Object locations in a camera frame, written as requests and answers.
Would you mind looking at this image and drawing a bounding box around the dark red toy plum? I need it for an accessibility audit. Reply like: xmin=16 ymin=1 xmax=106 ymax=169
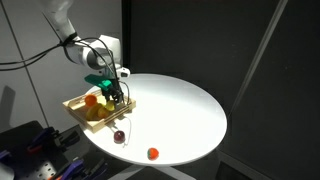
xmin=113 ymin=130 xmax=127 ymax=144

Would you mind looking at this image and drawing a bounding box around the red toy strawberry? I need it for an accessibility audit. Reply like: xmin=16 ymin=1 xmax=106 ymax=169
xmin=146 ymin=147 xmax=160 ymax=161

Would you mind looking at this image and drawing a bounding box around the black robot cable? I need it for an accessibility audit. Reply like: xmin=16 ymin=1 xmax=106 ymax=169
xmin=0 ymin=33 xmax=131 ymax=104

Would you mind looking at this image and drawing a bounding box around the orange toy fruit with stem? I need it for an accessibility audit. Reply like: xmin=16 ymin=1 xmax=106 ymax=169
xmin=84 ymin=93 xmax=98 ymax=107

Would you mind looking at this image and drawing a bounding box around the white rounded object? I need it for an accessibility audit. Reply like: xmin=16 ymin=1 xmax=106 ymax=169
xmin=0 ymin=163 xmax=16 ymax=180

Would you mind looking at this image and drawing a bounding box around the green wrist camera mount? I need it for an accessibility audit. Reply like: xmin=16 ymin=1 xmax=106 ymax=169
xmin=84 ymin=73 xmax=113 ymax=91

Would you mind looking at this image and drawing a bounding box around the wooden tray box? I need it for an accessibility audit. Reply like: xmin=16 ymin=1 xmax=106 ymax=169
xmin=62 ymin=87 xmax=137 ymax=134

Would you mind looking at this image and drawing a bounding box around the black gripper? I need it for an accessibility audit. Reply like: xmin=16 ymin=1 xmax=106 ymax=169
xmin=101 ymin=79 xmax=126 ymax=107

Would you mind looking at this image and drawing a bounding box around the purple and black spring clamp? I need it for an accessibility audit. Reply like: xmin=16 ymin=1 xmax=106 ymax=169
xmin=26 ymin=125 xmax=82 ymax=155
xmin=0 ymin=149 xmax=12 ymax=164
xmin=46 ymin=157 xmax=108 ymax=180

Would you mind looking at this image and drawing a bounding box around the yellow toy banana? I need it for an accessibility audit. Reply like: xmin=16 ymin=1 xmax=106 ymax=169
xmin=85 ymin=102 xmax=105 ymax=122

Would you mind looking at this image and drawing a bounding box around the black perforated breadboard plate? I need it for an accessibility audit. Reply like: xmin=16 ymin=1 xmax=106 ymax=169
xmin=0 ymin=119 xmax=113 ymax=180

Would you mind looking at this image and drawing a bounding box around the yellow toy lemon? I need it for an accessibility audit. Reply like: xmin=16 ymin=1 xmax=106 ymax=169
xmin=104 ymin=99 xmax=117 ymax=112

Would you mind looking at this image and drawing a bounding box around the white table pedestal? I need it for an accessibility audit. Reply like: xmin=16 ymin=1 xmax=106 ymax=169
xmin=106 ymin=162 xmax=198 ymax=180

